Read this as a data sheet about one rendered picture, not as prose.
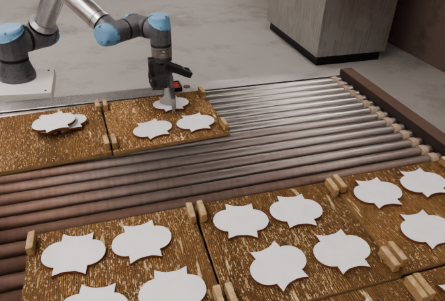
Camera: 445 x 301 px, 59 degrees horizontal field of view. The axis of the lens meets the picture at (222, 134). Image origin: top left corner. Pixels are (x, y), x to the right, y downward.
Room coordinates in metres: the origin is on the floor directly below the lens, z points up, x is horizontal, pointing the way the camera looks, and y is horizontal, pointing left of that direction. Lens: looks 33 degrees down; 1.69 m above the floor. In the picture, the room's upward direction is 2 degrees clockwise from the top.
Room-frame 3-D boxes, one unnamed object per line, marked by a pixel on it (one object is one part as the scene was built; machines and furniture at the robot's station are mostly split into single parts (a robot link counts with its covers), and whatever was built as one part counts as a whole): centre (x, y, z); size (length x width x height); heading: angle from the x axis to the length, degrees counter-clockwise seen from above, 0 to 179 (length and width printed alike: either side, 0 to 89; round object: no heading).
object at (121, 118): (1.29, 0.23, 0.93); 0.41 x 0.35 x 0.02; 111
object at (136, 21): (1.41, 0.33, 1.24); 0.11 x 0.11 x 0.08; 59
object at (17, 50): (1.63, 0.91, 1.09); 0.13 x 0.12 x 0.14; 149
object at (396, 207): (0.84, -0.57, 0.94); 0.41 x 0.35 x 0.04; 107
